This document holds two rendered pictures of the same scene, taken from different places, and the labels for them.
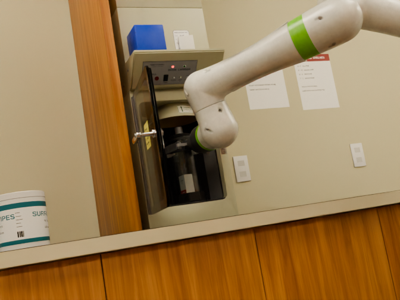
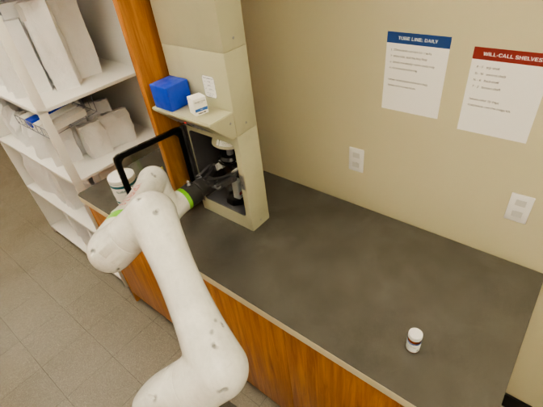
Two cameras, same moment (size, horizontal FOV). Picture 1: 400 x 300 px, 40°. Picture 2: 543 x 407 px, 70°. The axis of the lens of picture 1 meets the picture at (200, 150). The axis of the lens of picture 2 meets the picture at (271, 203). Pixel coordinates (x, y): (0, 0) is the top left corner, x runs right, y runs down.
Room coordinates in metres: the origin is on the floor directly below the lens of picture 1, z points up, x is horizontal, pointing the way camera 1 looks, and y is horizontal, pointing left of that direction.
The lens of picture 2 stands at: (1.46, -1.30, 2.09)
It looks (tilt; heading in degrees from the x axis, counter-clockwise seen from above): 38 degrees down; 66
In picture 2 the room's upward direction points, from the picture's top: 7 degrees counter-clockwise
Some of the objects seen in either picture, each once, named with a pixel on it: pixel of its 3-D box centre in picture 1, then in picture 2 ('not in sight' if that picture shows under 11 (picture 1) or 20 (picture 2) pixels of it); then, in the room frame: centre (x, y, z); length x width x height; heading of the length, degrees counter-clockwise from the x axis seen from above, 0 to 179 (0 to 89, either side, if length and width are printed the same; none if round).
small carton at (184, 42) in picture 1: (186, 46); (197, 104); (1.79, -0.01, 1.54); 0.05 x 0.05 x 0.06; 7
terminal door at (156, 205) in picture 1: (149, 144); (161, 182); (1.61, 0.15, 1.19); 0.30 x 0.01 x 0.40; 15
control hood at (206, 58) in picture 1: (177, 69); (193, 122); (1.78, 0.03, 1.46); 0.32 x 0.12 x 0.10; 113
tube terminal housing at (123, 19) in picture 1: (166, 121); (233, 133); (1.94, 0.10, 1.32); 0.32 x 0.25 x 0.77; 113
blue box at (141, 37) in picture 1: (146, 43); (170, 93); (1.74, 0.12, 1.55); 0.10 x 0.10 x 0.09; 23
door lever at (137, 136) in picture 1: (142, 137); not in sight; (1.53, 0.16, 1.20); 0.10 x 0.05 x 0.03; 15
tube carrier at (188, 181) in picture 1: (185, 168); (233, 178); (1.90, 0.06, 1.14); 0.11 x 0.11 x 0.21
